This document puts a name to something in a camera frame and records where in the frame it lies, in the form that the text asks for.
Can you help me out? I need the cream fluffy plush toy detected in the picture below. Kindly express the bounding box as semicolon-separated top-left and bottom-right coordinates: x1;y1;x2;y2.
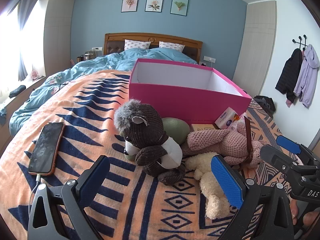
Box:
185;151;234;219

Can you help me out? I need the black jacket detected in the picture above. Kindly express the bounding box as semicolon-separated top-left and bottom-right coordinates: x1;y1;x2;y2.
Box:
275;48;303;103

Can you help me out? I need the smartphone with orange case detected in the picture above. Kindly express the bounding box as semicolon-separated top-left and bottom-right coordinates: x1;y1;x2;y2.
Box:
27;122;65;175

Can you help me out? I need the blue floral duvet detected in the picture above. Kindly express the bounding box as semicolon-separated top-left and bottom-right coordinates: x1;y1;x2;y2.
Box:
9;47;198;130

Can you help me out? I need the pink cardboard box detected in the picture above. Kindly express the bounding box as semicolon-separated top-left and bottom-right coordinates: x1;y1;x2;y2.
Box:
129;58;252;123

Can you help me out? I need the black wall coat hook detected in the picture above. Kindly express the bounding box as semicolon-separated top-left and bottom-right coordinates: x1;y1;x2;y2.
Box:
292;34;308;52

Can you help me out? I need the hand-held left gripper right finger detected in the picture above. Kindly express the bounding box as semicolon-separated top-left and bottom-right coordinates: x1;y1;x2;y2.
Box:
211;154;295;240

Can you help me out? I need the person's right hand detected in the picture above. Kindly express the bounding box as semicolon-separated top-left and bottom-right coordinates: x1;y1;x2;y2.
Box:
291;202;320;230

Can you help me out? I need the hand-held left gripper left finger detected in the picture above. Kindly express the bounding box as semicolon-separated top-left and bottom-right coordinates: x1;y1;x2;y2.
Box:
27;155;111;240

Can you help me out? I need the green plant framed picture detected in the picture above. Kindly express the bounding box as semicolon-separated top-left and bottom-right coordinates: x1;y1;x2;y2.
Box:
170;0;188;15

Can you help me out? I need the white pink-dotted pillow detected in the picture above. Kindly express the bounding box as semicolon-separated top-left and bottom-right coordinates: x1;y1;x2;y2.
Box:
159;41;185;53
124;39;151;51

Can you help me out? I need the beige wardrobe by window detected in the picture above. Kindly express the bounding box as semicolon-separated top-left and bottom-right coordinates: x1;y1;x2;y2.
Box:
44;0;77;77

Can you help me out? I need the grey-blue curtain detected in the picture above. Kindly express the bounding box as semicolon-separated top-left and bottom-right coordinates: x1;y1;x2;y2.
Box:
17;0;42;82

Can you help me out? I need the orange navy patterned blanket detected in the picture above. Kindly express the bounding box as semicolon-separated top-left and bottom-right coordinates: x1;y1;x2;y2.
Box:
0;69;310;240

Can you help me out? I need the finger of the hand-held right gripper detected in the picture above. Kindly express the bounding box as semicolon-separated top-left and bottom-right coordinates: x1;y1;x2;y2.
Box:
276;135;320;167
259;144;304;178

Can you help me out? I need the green plush frog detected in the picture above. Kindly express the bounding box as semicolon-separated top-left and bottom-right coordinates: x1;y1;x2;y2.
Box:
119;117;191;160

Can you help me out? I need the white flower framed picture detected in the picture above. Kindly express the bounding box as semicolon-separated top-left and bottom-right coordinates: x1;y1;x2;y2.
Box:
145;0;164;13

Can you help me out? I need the pink knitted plush toy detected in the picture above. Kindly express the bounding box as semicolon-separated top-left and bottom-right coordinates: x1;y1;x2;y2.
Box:
181;121;269;167

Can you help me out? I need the lilac hooded jacket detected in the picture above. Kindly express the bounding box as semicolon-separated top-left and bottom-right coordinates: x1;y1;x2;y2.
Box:
293;44;320;108

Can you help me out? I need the yellow tissue pack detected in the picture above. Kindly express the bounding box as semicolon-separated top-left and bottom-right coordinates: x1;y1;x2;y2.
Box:
191;123;218;132

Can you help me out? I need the white tissue packet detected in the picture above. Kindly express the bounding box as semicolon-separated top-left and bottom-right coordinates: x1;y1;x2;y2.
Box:
214;107;239;130

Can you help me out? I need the brown plush bear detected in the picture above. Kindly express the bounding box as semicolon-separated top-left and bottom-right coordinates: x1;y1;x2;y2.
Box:
114;99;187;186

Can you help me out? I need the wooden bed headboard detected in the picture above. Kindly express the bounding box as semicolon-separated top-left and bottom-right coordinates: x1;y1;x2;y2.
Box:
104;32;203;64

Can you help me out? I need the dark clothes pile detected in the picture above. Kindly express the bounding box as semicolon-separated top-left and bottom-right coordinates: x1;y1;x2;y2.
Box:
253;95;277;118

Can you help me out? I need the white charging cable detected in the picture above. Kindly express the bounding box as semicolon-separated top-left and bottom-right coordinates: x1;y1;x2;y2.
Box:
29;174;42;210

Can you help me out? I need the beige wardrobe by coat hook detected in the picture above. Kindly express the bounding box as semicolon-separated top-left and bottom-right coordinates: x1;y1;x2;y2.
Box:
232;0;277;95

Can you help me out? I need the dark cloth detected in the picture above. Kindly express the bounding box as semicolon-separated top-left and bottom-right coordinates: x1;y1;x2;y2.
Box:
9;85;27;98

